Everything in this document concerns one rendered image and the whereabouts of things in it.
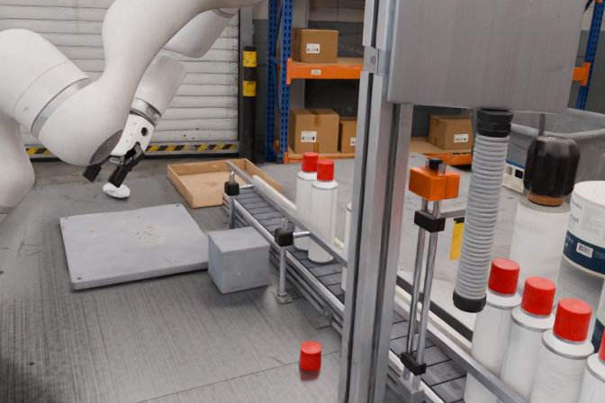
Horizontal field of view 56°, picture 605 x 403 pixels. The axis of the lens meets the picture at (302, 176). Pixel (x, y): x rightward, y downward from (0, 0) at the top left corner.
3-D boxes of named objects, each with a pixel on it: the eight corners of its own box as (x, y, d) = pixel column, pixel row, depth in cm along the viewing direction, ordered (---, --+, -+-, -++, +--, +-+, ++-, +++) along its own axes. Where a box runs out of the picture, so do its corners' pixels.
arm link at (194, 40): (164, -30, 109) (97, 80, 125) (233, 21, 114) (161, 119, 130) (175, -44, 116) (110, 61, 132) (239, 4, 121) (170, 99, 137)
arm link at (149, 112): (169, 120, 128) (163, 131, 127) (144, 118, 134) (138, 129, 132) (145, 97, 122) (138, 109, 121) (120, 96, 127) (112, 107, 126)
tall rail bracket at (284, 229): (311, 294, 111) (316, 216, 106) (277, 301, 108) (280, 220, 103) (304, 287, 114) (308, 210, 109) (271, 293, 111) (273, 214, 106)
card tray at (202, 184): (281, 198, 164) (282, 184, 163) (193, 209, 153) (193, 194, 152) (245, 169, 190) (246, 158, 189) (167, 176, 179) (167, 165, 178)
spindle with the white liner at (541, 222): (565, 305, 101) (598, 142, 92) (528, 315, 97) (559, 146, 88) (527, 282, 109) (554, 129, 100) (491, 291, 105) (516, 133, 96)
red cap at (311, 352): (319, 357, 92) (320, 339, 91) (322, 371, 88) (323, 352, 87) (298, 358, 91) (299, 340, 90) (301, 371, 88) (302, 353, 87)
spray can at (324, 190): (338, 262, 114) (344, 164, 108) (314, 266, 112) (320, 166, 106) (326, 252, 118) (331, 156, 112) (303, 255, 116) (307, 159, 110)
